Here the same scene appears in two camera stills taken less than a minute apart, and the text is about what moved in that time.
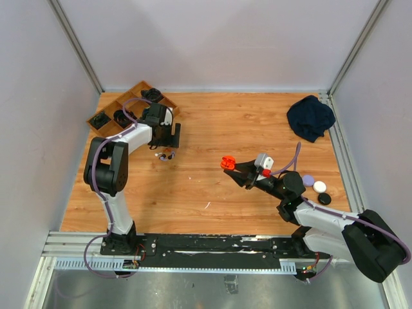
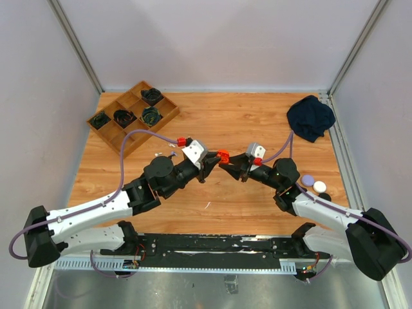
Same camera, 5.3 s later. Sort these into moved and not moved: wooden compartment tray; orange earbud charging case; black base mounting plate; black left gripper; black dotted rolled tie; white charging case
Moved: orange earbud charging case; black left gripper
Not moved: black dotted rolled tie; white charging case; black base mounting plate; wooden compartment tray
